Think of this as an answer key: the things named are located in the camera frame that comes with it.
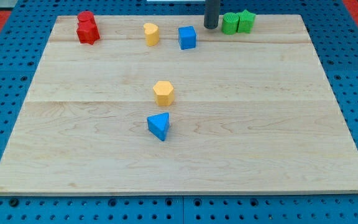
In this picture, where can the yellow heart block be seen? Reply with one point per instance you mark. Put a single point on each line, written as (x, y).
(152, 34)

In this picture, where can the light wooden board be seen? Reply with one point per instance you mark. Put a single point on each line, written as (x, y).
(253, 114)

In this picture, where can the blue triangle block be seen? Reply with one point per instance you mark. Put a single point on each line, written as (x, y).
(158, 125)

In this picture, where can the yellow hexagon block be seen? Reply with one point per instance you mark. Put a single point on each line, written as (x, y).
(163, 93)

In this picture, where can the blue cube block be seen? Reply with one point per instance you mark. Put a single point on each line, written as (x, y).
(187, 37)

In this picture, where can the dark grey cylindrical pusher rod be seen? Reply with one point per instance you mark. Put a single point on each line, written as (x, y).
(211, 14)

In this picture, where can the green cylinder block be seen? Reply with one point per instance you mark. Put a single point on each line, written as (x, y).
(230, 23)

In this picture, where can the green star block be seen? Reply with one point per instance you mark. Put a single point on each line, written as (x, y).
(246, 21)

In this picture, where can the red star block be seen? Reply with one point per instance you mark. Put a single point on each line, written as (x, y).
(87, 32)

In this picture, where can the red cylinder block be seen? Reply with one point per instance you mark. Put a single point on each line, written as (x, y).
(86, 16)

